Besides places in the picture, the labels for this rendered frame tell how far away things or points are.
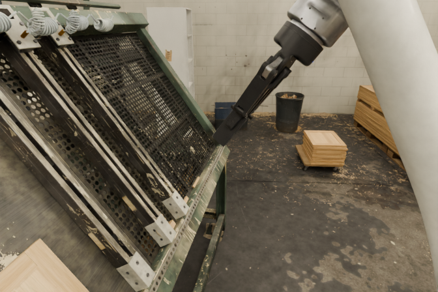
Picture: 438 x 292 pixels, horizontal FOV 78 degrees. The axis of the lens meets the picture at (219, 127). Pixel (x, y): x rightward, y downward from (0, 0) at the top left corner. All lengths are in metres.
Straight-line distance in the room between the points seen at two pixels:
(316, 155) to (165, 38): 2.74
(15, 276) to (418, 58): 1.02
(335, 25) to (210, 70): 5.36
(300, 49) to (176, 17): 3.95
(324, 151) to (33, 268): 3.26
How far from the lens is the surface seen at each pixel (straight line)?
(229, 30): 5.67
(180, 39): 4.35
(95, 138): 1.28
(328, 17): 0.44
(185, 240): 1.46
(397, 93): 0.30
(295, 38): 0.44
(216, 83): 5.81
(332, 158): 3.79
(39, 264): 1.06
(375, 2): 0.28
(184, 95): 2.21
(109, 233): 1.17
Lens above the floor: 1.86
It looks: 21 degrees down
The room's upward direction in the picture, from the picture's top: straight up
